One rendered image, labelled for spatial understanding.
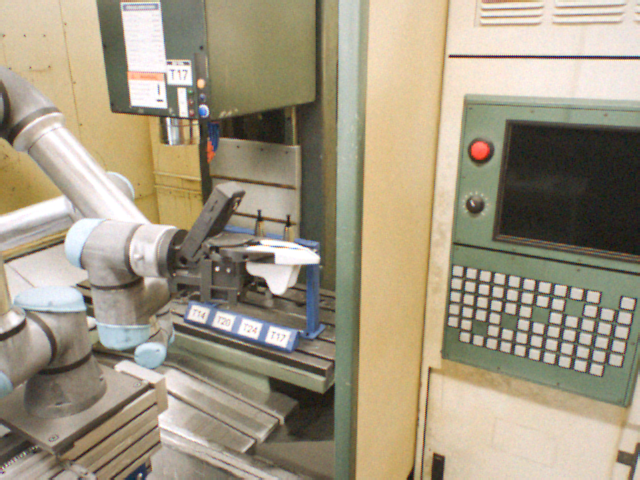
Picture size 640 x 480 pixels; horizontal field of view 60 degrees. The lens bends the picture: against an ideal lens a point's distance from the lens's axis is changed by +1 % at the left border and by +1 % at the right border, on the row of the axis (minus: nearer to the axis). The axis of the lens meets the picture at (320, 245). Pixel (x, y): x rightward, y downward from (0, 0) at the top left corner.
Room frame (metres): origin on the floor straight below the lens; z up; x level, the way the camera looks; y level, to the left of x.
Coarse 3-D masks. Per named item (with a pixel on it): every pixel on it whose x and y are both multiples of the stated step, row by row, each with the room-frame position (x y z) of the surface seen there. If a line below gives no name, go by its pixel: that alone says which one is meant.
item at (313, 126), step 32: (320, 0) 2.32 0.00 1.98; (320, 32) 2.32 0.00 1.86; (320, 64) 2.32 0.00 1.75; (320, 96) 2.32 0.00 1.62; (224, 128) 2.56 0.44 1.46; (256, 128) 2.48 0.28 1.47; (288, 128) 2.35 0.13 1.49; (320, 128) 2.32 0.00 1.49; (320, 160) 2.32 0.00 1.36; (320, 192) 2.32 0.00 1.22; (320, 224) 2.32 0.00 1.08; (320, 256) 2.32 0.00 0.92; (320, 288) 2.30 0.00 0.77
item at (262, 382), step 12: (168, 348) 1.76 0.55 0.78; (180, 348) 1.74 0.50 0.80; (204, 360) 1.68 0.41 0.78; (216, 360) 1.66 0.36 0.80; (228, 372) 1.63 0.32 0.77; (240, 372) 1.61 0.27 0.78; (252, 372) 1.58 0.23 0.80; (252, 384) 1.58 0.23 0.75; (264, 384) 1.56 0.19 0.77; (276, 384) 1.60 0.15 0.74; (288, 384) 1.66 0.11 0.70
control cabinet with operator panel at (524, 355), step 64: (512, 0) 1.30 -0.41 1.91; (576, 0) 1.24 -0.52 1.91; (448, 64) 1.35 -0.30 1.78; (512, 64) 1.29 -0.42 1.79; (576, 64) 1.22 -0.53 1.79; (448, 128) 1.35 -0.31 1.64; (512, 128) 1.25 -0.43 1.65; (576, 128) 1.19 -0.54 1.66; (448, 192) 1.34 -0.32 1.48; (512, 192) 1.25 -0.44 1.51; (576, 192) 1.18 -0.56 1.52; (448, 256) 1.33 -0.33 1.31; (512, 256) 1.23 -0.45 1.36; (576, 256) 1.16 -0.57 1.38; (448, 320) 1.30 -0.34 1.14; (512, 320) 1.22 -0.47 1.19; (576, 320) 1.15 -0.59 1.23; (448, 384) 1.34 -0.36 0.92; (512, 384) 1.24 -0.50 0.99; (576, 384) 1.14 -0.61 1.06; (448, 448) 1.33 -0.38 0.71; (512, 448) 1.24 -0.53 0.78; (576, 448) 1.17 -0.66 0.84
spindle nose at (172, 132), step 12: (156, 120) 2.04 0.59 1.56; (168, 120) 1.99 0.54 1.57; (180, 120) 1.99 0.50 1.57; (192, 120) 2.01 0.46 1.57; (168, 132) 1.99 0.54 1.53; (180, 132) 1.99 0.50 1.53; (192, 132) 2.01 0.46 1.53; (168, 144) 2.00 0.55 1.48; (180, 144) 1.99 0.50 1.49; (192, 144) 2.01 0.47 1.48
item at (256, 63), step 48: (96, 0) 1.94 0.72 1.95; (144, 0) 1.84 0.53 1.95; (192, 0) 1.75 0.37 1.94; (240, 0) 1.88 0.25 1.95; (288, 0) 2.13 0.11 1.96; (192, 48) 1.76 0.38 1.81; (240, 48) 1.87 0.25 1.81; (288, 48) 2.12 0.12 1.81; (192, 96) 1.76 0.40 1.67; (240, 96) 1.86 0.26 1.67; (288, 96) 2.12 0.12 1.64
